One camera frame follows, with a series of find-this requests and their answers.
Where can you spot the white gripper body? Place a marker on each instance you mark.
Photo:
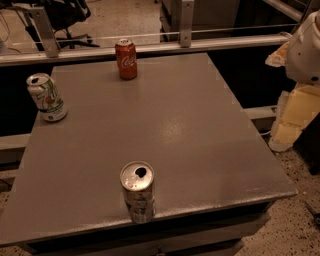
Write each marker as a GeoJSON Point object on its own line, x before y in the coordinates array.
{"type": "Point", "coordinates": [304, 60]}

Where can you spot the black office chair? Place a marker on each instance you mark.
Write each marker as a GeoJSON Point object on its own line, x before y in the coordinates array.
{"type": "Point", "coordinates": [53, 18]}

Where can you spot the white green 7up can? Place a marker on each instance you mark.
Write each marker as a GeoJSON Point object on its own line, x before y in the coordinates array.
{"type": "Point", "coordinates": [45, 95]}

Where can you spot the silver redbull can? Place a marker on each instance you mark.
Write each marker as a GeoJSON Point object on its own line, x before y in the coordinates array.
{"type": "Point", "coordinates": [137, 180]}

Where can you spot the metal railing frame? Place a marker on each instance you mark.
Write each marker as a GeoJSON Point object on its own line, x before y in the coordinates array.
{"type": "Point", "coordinates": [177, 26]}

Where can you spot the red coke can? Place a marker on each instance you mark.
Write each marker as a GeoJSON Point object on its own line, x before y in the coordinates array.
{"type": "Point", "coordinates": [126, 58]}

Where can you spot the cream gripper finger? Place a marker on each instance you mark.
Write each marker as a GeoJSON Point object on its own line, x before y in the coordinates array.
{"type": "Point", "coordinates": [294, 112]}
{"type": "Point", "coordinates": [279, 57]}

